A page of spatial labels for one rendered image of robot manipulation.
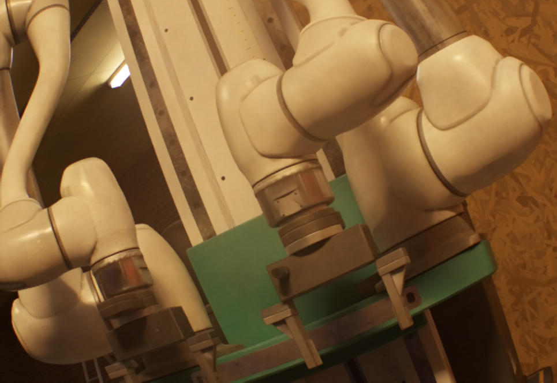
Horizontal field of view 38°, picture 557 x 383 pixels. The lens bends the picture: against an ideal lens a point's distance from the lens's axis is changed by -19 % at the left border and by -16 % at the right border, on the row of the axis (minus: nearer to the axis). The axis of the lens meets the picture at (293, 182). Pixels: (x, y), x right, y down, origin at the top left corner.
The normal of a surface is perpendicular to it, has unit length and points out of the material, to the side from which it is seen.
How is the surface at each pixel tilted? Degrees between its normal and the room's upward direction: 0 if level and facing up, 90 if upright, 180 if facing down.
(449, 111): 95
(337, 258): 90
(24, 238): 79
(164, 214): 90
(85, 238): 105
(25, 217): 58
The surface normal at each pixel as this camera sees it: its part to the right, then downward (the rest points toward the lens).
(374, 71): -0.08, 0.39
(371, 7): -0.72, 0.19
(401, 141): -0.60, -0.22
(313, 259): -0.28, -0.06
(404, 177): -0.51, 0.16
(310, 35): -0.76, -0.30
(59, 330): 0.17, 0.00
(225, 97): -0.76, -0.05
